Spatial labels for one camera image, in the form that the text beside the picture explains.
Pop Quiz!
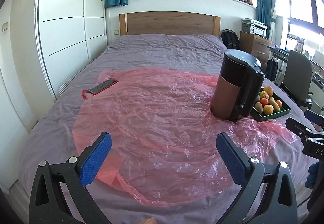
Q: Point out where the green fruit tray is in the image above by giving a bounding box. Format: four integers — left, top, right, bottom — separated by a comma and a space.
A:
250, 85, 291, 122

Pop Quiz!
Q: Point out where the yellow-red apple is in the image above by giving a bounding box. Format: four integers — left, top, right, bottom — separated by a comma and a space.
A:
263, 85, 274, 97

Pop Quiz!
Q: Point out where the wooden headboard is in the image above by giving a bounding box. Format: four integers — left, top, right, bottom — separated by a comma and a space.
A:
119, 11, 221, 36

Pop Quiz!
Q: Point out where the pink plastic sheet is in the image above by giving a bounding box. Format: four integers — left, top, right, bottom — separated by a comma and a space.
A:
72, 68, 296, 207

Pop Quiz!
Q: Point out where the black backpack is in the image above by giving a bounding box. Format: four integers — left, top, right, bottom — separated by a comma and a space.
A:
221, 29, 240, 50

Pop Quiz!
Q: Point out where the smartphone in red case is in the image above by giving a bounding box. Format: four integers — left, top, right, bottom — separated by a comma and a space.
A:
81, 79, 118, 99

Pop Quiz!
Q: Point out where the dark shopping bag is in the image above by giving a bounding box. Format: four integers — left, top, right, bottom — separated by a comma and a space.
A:
264, 59, 278, 82

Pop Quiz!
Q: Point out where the right teal curtain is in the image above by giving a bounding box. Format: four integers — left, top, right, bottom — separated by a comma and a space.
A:
256, 0, 276, 39

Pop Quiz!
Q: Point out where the black copper electric kettle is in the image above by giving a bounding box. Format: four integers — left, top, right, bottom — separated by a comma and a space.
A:
211, 49, 265, 122

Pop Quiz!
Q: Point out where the yellow banana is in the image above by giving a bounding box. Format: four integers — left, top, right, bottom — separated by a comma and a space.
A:
269, 97, 280, 112

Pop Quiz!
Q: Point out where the white sliding wardrobe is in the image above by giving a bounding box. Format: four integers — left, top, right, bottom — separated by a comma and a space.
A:
37, 0, 107, 99

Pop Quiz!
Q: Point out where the desk with clutter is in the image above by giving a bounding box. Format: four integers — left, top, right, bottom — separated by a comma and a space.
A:
270, 48, 323, 113

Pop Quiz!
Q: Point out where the pale orange grapefruit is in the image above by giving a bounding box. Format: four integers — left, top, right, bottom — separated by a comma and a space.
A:
263, 105, 274, 116

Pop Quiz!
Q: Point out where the grey office chair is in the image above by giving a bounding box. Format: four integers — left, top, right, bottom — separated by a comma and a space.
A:
279, 50, 315, 109

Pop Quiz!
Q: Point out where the white printer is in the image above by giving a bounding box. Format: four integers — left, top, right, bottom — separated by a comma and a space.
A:
242, 18, 268, 38

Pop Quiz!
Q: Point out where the peeled-looking yellow mandarin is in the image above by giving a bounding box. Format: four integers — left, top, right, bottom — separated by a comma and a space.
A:
260, 90, 269, 99

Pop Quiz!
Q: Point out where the wooden drawer cabinet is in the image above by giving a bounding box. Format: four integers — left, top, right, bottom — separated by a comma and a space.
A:
239, 31, 274, 72

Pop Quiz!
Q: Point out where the large brown kiwi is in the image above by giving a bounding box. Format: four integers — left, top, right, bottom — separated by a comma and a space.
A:
254, 102, 263, 114

